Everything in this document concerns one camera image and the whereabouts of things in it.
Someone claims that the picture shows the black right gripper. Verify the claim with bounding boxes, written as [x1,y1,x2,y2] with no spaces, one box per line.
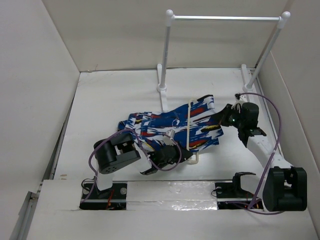
[212,103,245,129]

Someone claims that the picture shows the beige clothes hanger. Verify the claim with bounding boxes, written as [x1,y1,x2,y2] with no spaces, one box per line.
[172,97,201,166]

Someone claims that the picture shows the blue patterned trousers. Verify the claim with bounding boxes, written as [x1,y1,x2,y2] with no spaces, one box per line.
[117,94,224,153]

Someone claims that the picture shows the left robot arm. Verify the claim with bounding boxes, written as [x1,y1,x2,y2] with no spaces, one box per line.
[90,132,193,199]

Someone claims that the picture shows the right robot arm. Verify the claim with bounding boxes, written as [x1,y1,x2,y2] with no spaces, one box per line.
[212,102,307,212]

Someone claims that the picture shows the white clothes rack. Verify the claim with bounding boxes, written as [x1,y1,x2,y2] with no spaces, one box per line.
[156,9,292,113]

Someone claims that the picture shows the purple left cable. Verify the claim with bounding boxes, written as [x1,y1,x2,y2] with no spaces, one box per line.
[80,128,183,203]

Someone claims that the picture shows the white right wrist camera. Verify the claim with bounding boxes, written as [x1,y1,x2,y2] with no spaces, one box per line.
[232,93,248,113]

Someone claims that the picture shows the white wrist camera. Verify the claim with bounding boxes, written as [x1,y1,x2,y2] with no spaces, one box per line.
[163,129,176,146]
[232,93,248,113]

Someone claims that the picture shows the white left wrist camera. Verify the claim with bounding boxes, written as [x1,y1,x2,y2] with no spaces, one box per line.
[163,129,176,146]

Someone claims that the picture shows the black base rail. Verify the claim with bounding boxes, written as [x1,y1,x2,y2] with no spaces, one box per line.
[79,179,253,211]

